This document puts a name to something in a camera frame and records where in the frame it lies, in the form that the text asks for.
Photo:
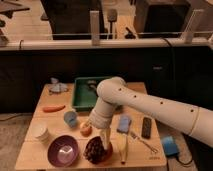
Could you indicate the white fabric-wrapped gripper body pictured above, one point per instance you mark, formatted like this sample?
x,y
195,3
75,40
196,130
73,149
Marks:
x,y
100,120

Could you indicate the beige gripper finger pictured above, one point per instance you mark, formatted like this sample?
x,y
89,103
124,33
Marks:
x,y
101,133
107,138

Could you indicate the dark purple grape bunch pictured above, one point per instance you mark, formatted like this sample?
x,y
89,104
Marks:
x,y
94,151

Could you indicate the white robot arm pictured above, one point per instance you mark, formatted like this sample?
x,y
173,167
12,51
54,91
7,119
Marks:
x,y
192,120

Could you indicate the purple bowl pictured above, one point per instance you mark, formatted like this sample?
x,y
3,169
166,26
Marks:
x,y
63,151

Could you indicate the orange peach fruit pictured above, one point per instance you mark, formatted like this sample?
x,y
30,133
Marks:
x,y
85,129

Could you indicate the yellow banana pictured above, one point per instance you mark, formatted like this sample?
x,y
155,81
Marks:
x,y
123,148

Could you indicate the blue sponge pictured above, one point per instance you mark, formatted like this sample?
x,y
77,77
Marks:
x,y
124,123

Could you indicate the silver fork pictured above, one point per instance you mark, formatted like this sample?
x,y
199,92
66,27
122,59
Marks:
x,y
152,149

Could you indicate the green plastic tray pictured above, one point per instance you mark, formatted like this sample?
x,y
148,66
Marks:
x,y
84,92

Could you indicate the black remote control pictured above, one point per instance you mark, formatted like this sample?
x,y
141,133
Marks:
x,y
146,128

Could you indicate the orange carrot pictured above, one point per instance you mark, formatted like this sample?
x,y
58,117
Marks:
x,y
50,109

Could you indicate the white paper cup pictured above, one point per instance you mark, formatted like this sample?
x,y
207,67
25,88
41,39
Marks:
x,y
41,132

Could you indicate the blue box on floor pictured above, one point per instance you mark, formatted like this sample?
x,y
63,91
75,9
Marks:
x,y
169,146

